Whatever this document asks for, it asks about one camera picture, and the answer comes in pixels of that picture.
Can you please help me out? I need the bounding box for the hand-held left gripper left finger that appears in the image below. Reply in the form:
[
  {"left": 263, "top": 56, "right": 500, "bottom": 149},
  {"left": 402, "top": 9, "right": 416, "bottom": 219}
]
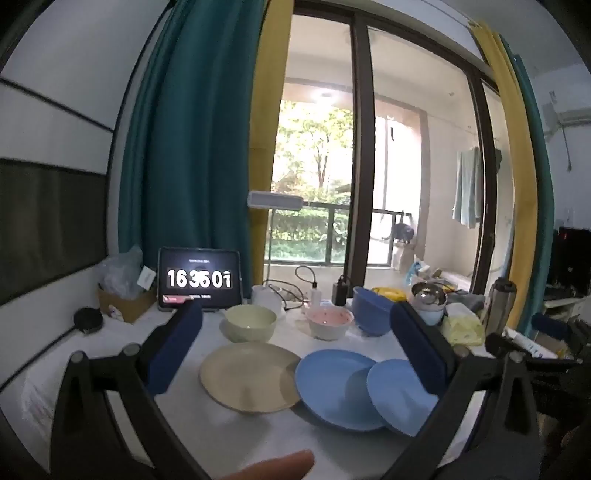
[{"left": 48, "top": 299, "right": 218, "bottom": 480}]

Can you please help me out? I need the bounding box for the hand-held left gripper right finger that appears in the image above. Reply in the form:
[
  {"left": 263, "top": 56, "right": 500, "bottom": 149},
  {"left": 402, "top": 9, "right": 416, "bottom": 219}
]
[{"left": 381, "top": 301, "right": 543, "bottom": 480}]

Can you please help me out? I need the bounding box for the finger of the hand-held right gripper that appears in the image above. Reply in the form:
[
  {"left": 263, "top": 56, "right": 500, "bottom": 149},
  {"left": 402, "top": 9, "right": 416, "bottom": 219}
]
[
  {"left": 530, "top": 313, "right": 591, "bottom": 343},
  {"left": 485, "top": 333, "right": 583, "bottom": 371}
]

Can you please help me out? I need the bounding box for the small blue plate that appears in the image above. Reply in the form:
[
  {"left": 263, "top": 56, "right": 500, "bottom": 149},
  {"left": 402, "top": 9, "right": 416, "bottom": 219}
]
[{"left": 367, "top": 359, "right": 439, "bottom": 437}]

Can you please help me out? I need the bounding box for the blue bowl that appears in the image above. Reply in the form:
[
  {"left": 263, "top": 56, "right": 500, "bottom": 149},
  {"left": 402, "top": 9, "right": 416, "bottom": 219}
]
[{"left": 352, "top": 286, "right": 398, "bottom": 337}]

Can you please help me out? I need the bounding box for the beige plate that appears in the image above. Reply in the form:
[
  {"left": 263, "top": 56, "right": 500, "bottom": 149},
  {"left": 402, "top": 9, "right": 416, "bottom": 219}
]
[{"left": 199, "top": 344, "right": 302, "bottom": 413}]

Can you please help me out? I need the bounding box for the cream bowl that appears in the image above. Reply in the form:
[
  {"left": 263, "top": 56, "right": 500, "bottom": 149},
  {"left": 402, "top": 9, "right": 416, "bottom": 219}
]
[{"left": 225, "top": 305, "right": 278, "bottom": 343}]

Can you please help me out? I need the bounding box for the pink bowl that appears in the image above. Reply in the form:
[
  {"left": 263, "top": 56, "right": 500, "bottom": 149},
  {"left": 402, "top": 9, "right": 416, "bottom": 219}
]
[{"left": 306, "top": 307, "right": 355, "bottom": 341}]

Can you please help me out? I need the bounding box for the large blue plate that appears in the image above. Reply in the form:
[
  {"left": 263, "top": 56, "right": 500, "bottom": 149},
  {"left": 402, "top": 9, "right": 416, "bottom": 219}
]
[{"left": 295, "top": 349, "right": 393, "bottom": 432}]

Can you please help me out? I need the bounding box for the person's left hand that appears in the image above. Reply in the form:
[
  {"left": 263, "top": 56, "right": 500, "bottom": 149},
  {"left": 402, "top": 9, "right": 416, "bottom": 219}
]
[{"left": 217, "top": 450, "right": 317, "bottom": 480}]

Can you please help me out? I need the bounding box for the white packet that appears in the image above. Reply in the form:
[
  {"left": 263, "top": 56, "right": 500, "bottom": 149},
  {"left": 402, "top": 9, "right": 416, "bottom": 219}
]
[{"left": 505, "top": 328, "right": 561, "bottom": 358}]

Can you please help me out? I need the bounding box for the pale blue pot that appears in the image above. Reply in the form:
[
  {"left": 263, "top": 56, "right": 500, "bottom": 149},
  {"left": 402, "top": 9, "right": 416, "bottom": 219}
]
[{"left": 411, "top": 295, "right": 448, "bottom": 326}]

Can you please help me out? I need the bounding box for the yellow cloth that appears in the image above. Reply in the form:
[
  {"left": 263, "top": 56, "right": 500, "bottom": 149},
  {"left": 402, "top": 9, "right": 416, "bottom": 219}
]
[{"left": 441, "top": 309, "right": 485, "bottom": 347}]

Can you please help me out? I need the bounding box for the steel thermos flask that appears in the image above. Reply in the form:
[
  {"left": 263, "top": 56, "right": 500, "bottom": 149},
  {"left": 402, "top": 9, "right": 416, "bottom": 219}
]
[{"left": 485, "top": 278, "right": 518, "bottom": 335}]

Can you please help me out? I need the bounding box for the grey cloth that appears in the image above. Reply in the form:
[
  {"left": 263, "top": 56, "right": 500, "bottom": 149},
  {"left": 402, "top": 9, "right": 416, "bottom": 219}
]
[{"left": 450, "top": 293, "right": 485, "bottom": 315}]

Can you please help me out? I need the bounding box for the steel bowl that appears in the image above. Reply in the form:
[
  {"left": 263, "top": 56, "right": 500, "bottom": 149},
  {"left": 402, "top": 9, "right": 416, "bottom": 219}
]
[{"left": 411, "top": 282, "right": 448, "bottom": 305}]

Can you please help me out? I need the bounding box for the yellow bag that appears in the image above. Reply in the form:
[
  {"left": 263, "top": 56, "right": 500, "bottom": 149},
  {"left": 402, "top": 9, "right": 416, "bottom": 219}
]
[{"left": 372, "top": 286, "right": 409, "bottom": 303}]

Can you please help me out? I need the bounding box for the cardboard box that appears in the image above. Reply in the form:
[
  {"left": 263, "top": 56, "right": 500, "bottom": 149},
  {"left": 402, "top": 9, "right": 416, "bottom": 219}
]
[{"left": 97, "top": 284, "right": 158, "bottom": 324}]

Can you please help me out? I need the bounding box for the black computer case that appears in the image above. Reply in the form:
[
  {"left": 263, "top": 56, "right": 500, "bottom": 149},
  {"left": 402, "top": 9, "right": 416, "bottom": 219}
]
[{"left": 545, "top": 226, "right": 591, "bottom": 298}]

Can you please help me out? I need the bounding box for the blue and white package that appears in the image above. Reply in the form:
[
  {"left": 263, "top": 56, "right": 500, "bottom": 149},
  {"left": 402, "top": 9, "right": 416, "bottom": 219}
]
[{"left": 406, "top": 261, "right": 430, "bottom": 287}]

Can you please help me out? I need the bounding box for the black tablet with clock display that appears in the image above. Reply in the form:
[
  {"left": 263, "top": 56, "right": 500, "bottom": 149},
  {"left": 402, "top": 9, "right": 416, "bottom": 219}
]
[{"left": 157, "top": 248, "right": 243, "bottom": 311}]

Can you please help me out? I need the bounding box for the black round speaker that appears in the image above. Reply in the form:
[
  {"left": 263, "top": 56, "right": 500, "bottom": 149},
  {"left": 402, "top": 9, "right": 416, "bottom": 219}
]
[{"left": 74, "top": 307, "right": 105, "bottom": 334}]

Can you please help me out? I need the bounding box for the clear plastic bag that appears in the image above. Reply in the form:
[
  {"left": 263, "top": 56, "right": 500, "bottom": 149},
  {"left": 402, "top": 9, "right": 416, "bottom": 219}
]
[{"left": 99, "top": 244, "right": 144, "bottom": 298}]

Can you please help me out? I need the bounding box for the teal curtain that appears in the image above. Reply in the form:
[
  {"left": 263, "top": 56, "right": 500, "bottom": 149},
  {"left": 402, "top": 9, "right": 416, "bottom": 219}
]
[
  {"left": 499, "top": 34, "right": 557, "bottom": 319},
  {"left": 117, "top": 0, "right": 264, "bottom": 296}
]

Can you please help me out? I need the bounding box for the hanging pale blue towel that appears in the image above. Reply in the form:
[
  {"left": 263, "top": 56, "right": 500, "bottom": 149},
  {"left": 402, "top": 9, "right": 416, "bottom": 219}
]
[{"left": 451, "top": 147, "right": 483, "bottom": 229}]

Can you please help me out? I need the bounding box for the yellow curtain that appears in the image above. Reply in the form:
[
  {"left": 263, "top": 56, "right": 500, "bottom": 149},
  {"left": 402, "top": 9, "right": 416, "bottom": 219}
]
[
  {"left": 249, "top": 0, "right": 294, "bottom": 287},
  {"left": 468, "top": 21, "right": 543, "bottom": 333}
]

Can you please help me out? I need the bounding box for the balcony railing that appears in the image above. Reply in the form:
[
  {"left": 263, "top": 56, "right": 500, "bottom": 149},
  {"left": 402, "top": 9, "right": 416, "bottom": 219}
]
[{"left": 268, "top": 200, "right": 419, "bottom": 268}]

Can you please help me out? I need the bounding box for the white desk lamp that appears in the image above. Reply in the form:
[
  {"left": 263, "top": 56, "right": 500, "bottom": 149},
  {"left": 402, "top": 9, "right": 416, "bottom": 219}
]
[{"left": 247, "top": 190, "right": 304, "bottom": 317}]

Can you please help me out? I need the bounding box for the white air conditioner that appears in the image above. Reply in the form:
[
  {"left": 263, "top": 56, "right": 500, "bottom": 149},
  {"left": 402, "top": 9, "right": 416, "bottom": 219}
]
[{"left": 538, "top": 88, "right": 591, "bottom": 132}]

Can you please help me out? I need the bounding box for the black cable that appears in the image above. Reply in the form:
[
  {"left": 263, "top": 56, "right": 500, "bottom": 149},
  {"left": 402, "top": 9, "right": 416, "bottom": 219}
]
[{"left": 263, "top": 265, "right": 319, "bottom": 301}]

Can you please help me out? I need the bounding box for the dark sliding door frame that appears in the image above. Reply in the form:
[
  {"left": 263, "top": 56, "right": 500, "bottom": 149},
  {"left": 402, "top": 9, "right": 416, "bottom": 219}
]
[{"left": 291, "top": 0, "right": 504, "bottom": 296}]

